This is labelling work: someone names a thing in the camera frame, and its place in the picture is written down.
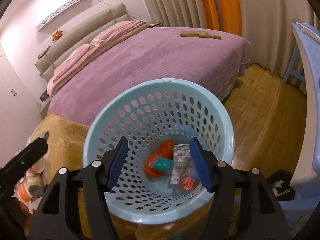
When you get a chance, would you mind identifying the orange white paper cup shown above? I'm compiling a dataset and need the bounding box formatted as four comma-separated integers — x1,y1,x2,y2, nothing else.
17,183,33,202

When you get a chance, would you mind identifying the white blue mask package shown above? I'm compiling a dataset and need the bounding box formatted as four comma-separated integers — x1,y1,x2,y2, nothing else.
170,144,193,185

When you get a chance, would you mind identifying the orange plastic bag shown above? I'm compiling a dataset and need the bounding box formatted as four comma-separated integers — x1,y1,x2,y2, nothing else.
144,140,174,179

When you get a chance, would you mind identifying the blue plastic stool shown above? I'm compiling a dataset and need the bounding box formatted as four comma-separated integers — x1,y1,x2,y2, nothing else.
277,21,320,230

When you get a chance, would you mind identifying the round yellow panda rug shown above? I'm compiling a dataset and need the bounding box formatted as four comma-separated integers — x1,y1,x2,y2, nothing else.
31,114,137,239

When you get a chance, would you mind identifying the light blue plastic basket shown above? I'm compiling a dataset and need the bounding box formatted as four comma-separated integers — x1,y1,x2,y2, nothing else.
83,79,234,224

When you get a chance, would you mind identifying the small teal wrapper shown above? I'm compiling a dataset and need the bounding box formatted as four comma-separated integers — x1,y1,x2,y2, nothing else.
150,157,174,172

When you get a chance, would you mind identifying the grey bedside nightstand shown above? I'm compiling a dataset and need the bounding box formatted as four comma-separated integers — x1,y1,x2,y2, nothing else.
40,98,51,118

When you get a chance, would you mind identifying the white wardrobe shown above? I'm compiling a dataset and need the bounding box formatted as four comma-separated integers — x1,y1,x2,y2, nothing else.
1,51,42,167

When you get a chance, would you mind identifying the beige padded headboard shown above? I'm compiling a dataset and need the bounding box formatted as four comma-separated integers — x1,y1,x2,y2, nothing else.
35,3,132,81

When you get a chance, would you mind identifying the pink folded blanket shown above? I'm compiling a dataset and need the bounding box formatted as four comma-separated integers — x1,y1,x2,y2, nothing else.
47,20,151,97

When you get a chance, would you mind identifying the left pink pillow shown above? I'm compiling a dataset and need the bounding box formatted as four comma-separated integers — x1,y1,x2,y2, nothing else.
54,44,91,76

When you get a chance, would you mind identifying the pink pillow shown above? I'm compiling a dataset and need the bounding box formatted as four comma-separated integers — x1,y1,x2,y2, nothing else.
90,21,134,45
54,44,91,76

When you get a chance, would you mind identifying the bed with purple cover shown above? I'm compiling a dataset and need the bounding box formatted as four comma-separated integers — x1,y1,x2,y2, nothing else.
48,27,252,125

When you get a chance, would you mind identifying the dark item on headboard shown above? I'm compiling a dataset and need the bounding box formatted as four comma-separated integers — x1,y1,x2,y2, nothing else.
37,46,51,59

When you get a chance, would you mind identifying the orange plush toy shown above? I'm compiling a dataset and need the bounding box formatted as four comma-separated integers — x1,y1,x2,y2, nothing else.
52,30,63,41

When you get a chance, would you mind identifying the right pink pillow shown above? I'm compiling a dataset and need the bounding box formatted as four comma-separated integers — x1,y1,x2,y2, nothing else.
90,21,134,45

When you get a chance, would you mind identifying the wooden brush on bed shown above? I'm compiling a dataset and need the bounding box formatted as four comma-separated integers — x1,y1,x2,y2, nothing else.
180,31,221,40

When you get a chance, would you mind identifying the orange curtain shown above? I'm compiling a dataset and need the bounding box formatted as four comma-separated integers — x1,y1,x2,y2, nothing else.
201,0,242,36

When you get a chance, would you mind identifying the beige curtain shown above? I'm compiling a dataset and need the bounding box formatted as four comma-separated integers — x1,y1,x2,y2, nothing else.
144,0,319,76

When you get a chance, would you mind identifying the small picture frame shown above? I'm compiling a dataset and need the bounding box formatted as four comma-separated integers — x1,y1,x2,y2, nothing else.
40,90,50,102

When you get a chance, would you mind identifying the white patterned wall shelf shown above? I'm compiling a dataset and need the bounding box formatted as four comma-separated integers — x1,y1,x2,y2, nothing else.
35,0,82,32

